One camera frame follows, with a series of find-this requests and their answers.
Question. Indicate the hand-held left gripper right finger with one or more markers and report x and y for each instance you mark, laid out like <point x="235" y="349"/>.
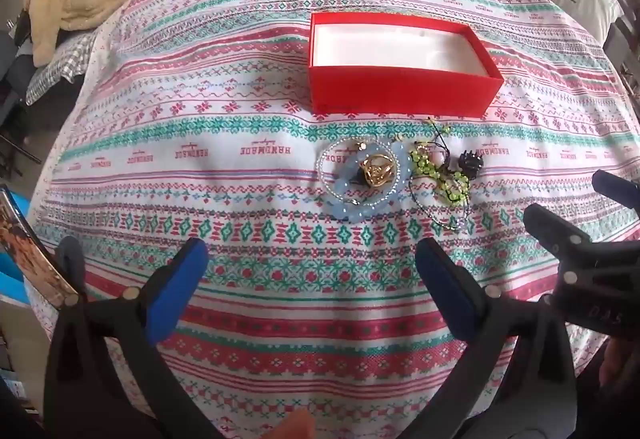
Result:
<point x="445" y="291"/>

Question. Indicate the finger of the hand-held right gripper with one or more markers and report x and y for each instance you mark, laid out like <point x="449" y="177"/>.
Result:
<point x="617" y="189"/>
<point x="552" y="226"/>

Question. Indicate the dark chair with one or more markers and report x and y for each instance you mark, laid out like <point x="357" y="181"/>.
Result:
<point x="10" y="69"/>

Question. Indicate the red jewelry box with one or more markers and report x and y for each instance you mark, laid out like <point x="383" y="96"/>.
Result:
<point x="400" y="86"/>

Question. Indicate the person's left hand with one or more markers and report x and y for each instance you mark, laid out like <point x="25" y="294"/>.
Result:
<point x="294" y="425"/>

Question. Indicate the picture book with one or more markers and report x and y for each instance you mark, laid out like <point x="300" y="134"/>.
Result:
<point x="30" y="254"/>

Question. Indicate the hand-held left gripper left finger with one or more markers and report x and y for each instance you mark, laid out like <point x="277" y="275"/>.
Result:
<point x="175" y="291"/>

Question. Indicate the patterned pink green blanket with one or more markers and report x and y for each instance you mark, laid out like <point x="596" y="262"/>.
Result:
<point x="200" y="144"/>

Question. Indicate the grey checked bed sheet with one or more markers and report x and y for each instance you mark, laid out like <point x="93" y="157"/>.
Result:
<point x="60" y="64"/>

